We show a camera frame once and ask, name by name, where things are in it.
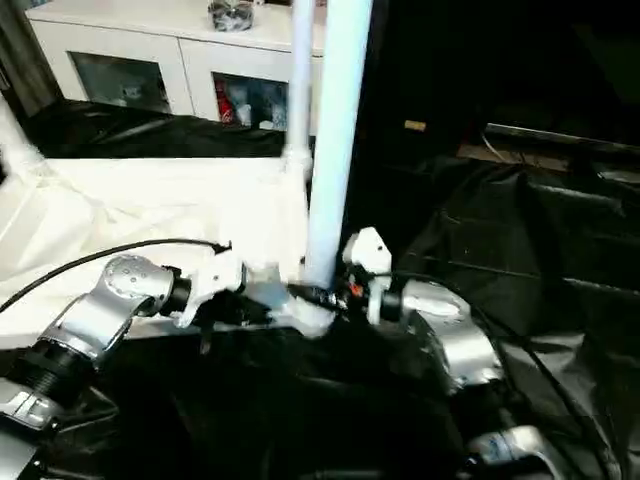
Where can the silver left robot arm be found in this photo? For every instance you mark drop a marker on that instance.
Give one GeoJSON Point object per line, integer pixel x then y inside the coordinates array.
{"type": "Point", "coordinates": [100, 310]}

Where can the small yellow label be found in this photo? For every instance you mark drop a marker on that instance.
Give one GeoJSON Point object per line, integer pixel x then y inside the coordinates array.
{"type": "Point", "coordinates": [415, 126]}

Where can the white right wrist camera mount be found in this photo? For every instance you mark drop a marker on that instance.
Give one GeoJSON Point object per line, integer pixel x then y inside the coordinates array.
{"type": "Point", "coordinates": [368, 255]}

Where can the black plastic mat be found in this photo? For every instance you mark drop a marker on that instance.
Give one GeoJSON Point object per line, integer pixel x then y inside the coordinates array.
{"type": "Point", "coordinates": [540, 260]}

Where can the white glass-door cabinet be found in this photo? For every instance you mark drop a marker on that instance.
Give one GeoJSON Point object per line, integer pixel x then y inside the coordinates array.
{"type": "Point", "coordinates": [150, 45]}

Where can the white plastic table leg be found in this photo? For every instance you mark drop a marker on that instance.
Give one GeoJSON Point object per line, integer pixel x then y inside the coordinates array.
{"type": "Point", "coordinates": [299, 80]}
{"type": "Point", "coordinates": [18, 140]}
{"type": "Point", "coordinates": [338, 120]}

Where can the dark metal rail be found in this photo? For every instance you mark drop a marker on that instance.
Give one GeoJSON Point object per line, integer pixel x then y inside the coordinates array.
{"type": "Point", "coordinates": [560, 138]}

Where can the small grey container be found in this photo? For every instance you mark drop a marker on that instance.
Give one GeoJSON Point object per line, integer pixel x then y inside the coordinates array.
{"type": "Point", "coordinates": [231, 13]}

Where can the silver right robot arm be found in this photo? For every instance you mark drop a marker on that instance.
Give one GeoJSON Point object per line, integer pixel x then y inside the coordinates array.
{"type": "Point", "coordinates": [450, 335]}

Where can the red bottle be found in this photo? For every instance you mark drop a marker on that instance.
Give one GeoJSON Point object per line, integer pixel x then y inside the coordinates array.
{"type": "Point", "coordinates": [226, 106]}

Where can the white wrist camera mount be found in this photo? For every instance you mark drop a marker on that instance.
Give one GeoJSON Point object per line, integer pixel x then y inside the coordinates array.
{"type": "Point", "coordinates": [368, 255]}
{"type": "Point", "coordinates": [215, 278]}

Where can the white plastic table top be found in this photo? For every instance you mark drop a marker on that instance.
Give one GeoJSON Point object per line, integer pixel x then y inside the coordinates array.
{"type": "Point", "coordinates": [150, 210]}

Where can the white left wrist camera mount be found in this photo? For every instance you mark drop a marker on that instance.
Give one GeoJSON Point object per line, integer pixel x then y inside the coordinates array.
{"type": "Point", "coordinates": [215, 278]}

